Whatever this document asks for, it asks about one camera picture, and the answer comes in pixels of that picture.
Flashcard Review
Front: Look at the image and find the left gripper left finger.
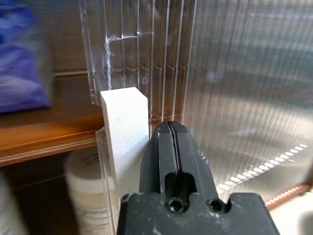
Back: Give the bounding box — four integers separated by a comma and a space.
139, 121, 179, 195

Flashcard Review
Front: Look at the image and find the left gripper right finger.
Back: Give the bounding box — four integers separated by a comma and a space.
170, 121, 220, 197

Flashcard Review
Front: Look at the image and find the white block door handle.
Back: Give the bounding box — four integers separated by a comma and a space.
100, 87, 150, 199

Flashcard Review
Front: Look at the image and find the white bottle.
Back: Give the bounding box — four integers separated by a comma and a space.
64, 148, 116, 235

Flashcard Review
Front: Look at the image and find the purple tissue box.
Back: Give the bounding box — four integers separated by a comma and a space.
0, 0, 54, 114

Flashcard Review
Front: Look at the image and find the brown wooden cabinet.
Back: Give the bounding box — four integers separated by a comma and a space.
0, 0, 313, 235

